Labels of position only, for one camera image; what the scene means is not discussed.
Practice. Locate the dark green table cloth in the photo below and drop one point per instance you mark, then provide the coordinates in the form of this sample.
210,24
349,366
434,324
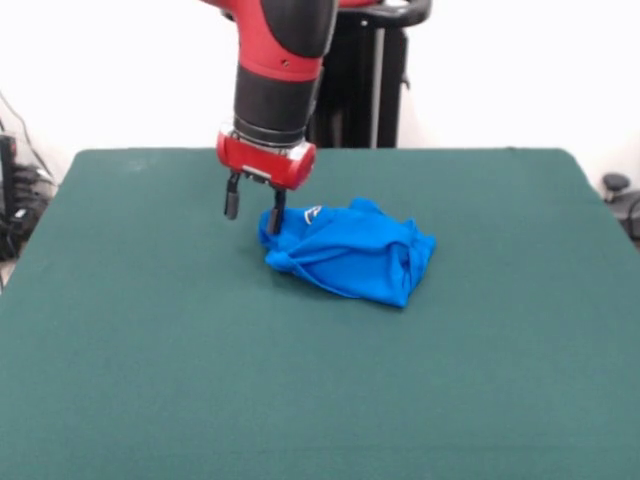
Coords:
150,360

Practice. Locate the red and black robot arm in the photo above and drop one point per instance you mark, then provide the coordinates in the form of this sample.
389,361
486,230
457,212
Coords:
272,45

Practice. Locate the black electronics box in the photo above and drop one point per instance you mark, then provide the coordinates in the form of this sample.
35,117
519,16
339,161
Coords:
7,170

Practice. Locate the blue t-shirt with white print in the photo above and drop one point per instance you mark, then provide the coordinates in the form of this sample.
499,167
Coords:
350,260

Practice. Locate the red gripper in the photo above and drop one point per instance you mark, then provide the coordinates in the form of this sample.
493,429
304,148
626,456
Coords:
265,162

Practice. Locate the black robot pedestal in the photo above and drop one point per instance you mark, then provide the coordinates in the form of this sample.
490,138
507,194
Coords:
390,75

